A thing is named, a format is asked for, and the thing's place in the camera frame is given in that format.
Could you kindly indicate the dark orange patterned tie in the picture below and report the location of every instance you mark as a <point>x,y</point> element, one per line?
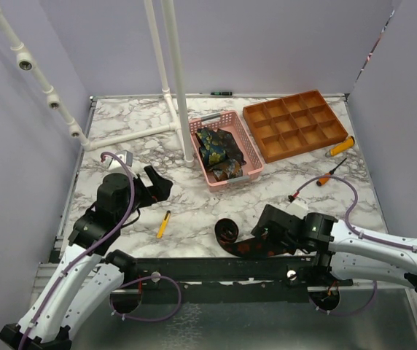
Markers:
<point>231,168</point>

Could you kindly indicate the orange box cutter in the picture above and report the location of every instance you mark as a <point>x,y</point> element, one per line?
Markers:
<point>341,147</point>

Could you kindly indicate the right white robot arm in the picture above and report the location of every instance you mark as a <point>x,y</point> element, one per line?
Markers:
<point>349,253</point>

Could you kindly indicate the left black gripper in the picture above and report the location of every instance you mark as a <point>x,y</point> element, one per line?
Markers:
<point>160,191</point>

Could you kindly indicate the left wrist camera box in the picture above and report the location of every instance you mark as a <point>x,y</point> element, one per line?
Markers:
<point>114,166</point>

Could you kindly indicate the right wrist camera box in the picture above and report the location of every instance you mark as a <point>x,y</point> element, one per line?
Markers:
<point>298,207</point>

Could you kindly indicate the black metal base rail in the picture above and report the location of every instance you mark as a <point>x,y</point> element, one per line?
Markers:
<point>230,280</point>

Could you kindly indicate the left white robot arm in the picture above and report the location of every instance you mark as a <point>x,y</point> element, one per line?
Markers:
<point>88,271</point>

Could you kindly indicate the black orange floral tie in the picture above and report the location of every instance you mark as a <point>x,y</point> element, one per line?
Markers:
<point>259,247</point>

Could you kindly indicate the orange handle screwdriver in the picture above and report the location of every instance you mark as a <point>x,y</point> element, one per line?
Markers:
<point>323,180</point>

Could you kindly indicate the small black green device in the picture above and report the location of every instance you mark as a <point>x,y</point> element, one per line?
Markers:
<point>221,93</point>

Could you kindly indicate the yellow utility knife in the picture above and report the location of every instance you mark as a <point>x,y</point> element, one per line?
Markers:
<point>163,224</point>

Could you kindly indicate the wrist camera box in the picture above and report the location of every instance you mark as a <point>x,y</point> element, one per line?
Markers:
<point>114,166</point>
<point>298,207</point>

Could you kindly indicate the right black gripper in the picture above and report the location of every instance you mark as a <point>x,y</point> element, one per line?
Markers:
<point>269,235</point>

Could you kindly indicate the blue yellow floral tie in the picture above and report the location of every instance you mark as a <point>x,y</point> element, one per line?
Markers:
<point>212,146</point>

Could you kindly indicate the white pvc pipe frame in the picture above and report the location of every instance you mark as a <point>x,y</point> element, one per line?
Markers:
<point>75,44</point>

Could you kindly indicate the pink perforated plastic basket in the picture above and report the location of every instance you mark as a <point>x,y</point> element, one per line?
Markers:
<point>228,121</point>

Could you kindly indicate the brown compartment tray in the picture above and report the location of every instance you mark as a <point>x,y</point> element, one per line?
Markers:
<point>292,125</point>

